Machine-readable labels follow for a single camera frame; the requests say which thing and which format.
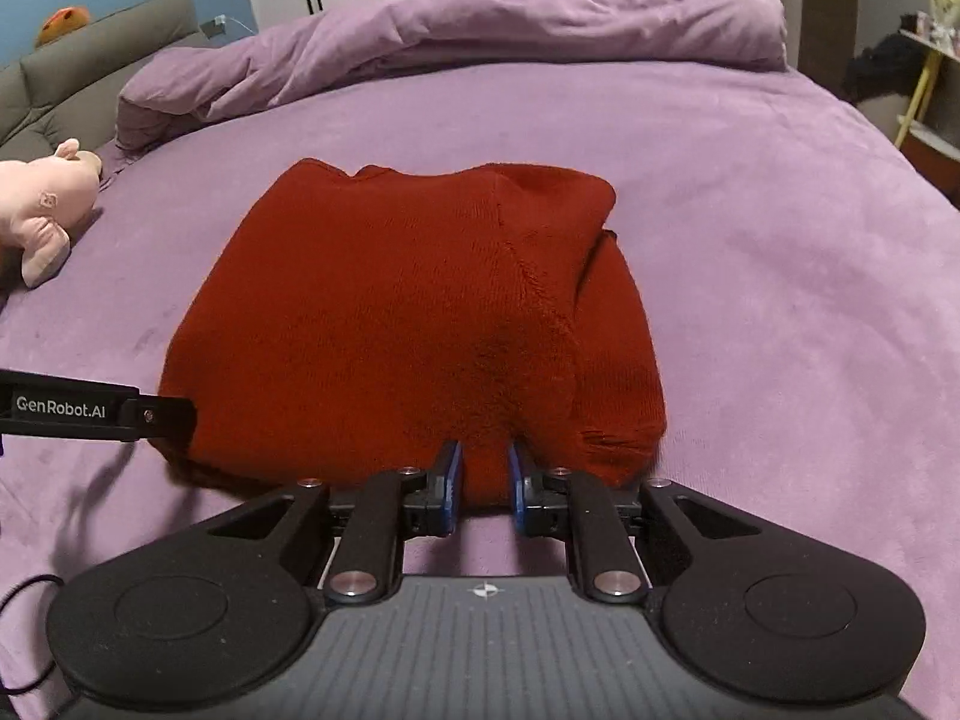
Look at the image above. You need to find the red knit cardigan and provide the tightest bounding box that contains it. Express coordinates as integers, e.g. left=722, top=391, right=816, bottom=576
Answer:
left=160, top=160, right=667, bottom=507

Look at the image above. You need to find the black clothes pile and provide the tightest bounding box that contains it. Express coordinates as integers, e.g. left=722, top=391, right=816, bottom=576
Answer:
left=841, top=34, right=926, bottom=104

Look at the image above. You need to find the pink plush pig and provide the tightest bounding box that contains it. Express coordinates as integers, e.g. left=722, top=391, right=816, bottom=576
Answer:
left=2, top=138, right=103, bottom=288

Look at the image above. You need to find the grey upholstered headboard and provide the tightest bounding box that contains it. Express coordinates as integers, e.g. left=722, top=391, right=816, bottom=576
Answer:
left=2, top=0, right=210, bottom=161

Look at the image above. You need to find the purple bed sheet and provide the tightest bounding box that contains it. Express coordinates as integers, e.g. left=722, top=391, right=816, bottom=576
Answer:
left=2, top=62, right=958, bottom=718

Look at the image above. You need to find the orange plush toy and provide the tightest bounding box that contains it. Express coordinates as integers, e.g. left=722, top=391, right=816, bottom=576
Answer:
left=34, top=5, right=91, bottom=49

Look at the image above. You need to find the purple duvet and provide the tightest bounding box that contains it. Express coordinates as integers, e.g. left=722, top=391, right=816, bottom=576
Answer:
left=116, top=0, right=788, bottom=158

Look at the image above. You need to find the yellow legged side table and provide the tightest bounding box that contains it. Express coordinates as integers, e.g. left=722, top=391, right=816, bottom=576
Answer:
left=893, top=29, right=958, bottom=200

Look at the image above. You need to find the black cable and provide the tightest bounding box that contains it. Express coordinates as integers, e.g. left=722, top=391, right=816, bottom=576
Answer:
left=0, top=572, right=70, bottom=699

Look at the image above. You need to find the white charger with cable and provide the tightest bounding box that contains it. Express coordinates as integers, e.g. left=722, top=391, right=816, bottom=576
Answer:
left=200, top=13, right=256, bottom=39

